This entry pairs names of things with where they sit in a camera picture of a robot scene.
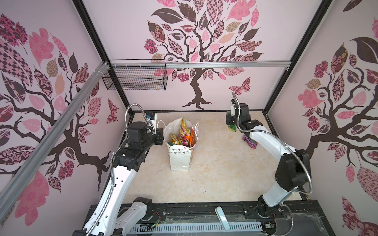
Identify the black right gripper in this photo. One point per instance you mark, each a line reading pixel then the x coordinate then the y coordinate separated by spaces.
pixel 231 119

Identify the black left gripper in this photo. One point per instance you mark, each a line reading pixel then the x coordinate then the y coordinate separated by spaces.
pixel 158 134

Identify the green small snack packet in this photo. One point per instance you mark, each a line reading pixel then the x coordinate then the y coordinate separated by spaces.
pixel 232 128

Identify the purple candy packet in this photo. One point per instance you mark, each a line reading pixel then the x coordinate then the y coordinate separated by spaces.
pixel 250 142

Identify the yellow pink candy packet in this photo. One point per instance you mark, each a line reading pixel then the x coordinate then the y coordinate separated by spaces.
pixel 175 141

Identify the orange skittles style packet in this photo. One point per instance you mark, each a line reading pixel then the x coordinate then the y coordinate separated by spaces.
pixel 184 133

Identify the white paper gift bag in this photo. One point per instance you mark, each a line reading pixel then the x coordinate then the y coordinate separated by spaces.
pixel 180 157

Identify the orange snack packet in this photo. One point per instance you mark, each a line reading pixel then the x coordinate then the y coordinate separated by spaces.
pixel 192 140

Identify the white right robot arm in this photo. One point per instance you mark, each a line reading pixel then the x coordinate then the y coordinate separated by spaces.
pixel 272 198

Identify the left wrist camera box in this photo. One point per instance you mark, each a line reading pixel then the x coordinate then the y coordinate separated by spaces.
pixel 152 117

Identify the black wire mesh basket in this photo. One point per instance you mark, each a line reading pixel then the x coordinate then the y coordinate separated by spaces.
pixel 136 74

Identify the aluminium rail back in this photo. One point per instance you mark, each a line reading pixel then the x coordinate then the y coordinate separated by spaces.
pixel 176 65

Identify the aluminium rail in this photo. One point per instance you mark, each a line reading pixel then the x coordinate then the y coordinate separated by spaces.
pixel 22 178
pixel 176 65

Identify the white handle on base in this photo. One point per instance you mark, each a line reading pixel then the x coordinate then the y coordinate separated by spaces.
pixel 222 218

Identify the white slotted cable duct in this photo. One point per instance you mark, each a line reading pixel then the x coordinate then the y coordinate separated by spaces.
pixel 184 228

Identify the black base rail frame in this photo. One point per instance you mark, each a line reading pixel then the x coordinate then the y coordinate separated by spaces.
pixel 143 217

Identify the aluminium rail left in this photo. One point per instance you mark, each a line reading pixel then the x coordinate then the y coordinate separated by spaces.
pixel 22 178

